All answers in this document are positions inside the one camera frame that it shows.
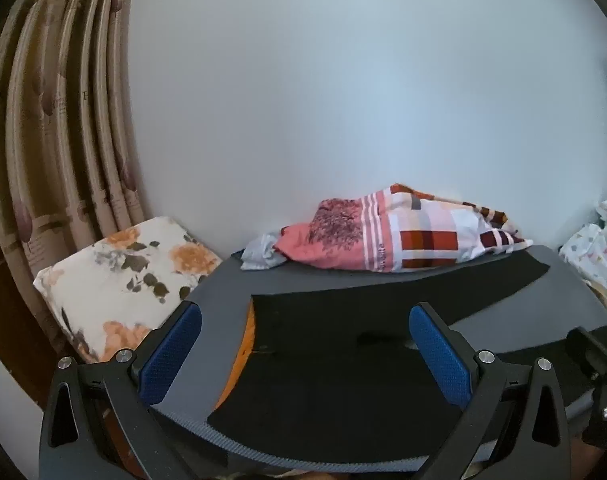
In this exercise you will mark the beige printed curtain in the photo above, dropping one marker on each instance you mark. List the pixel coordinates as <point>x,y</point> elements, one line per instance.
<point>58,135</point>

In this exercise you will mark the grey honeycomb mat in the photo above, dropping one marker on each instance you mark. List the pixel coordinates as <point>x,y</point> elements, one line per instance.
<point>528,310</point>

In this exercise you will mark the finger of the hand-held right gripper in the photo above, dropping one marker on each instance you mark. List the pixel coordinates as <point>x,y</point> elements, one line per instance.
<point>596,360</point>

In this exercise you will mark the pink checked pillow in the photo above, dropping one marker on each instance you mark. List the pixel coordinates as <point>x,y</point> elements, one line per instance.
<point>398,240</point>

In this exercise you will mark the floral orange white pillow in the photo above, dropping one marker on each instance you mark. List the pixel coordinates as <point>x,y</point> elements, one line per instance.
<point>113,280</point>

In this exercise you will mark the white dotted cloth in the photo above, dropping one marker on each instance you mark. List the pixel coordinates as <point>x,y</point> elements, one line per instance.
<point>598,250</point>

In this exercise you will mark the black pants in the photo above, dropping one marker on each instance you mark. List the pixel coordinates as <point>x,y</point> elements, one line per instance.
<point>328,360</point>

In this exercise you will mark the grey striped cloth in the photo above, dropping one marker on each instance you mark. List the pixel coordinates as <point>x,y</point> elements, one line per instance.
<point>258,255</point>

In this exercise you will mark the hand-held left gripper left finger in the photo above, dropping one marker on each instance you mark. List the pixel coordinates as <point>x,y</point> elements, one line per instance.
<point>171,360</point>

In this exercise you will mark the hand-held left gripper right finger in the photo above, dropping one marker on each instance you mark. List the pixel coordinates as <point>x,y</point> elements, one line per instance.
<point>441,355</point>

